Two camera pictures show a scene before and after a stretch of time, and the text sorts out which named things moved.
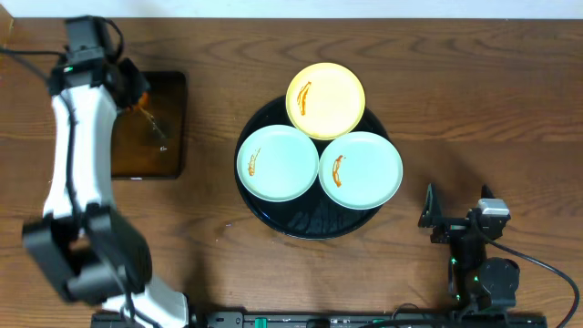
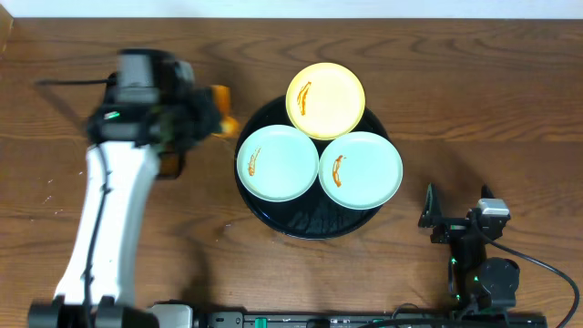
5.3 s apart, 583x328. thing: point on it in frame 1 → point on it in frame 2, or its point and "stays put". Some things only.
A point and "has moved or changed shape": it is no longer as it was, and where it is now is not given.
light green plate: x=278 y=163 stays put
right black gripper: x=455 y=222 stays put
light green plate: x=361 y=170 stays put
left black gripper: x=132 y=87 → x=206 y=117
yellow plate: x=325 y=101 stays put
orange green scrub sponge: x=144 y=99 has moved or changed shape
